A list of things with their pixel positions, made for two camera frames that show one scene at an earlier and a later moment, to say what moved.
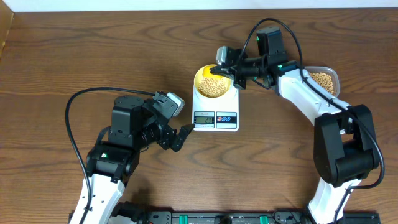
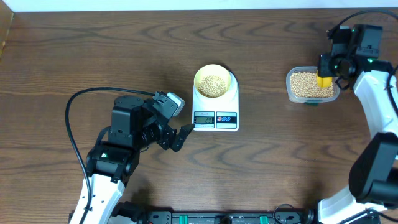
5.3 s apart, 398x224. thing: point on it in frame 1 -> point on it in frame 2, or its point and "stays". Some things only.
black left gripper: [165, 140] stays
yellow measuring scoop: [206, 73] -> [324, 82]
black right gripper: [238, 81] -> [323, 70]
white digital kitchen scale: [221, 114] stays
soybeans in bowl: [212, 88] stays
